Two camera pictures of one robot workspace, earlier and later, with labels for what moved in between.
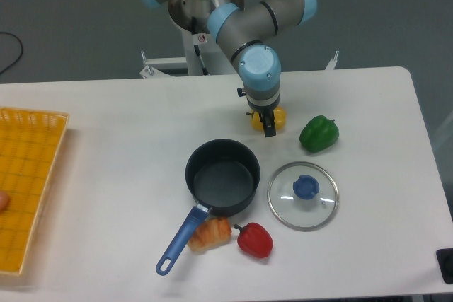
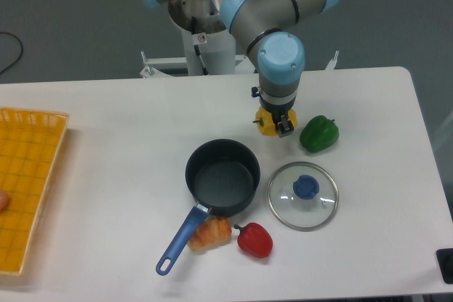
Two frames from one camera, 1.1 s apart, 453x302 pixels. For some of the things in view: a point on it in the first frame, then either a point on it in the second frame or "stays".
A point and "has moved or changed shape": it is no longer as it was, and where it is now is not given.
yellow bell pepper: x=279 y=117 has moved or changed shape
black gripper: x=265 y=108 to x=279 y=112
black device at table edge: x=444 y=258 stays
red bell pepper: x=255 y=240 stays
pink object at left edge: x=4 y=200 stays
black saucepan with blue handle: x=223 y=175 stays
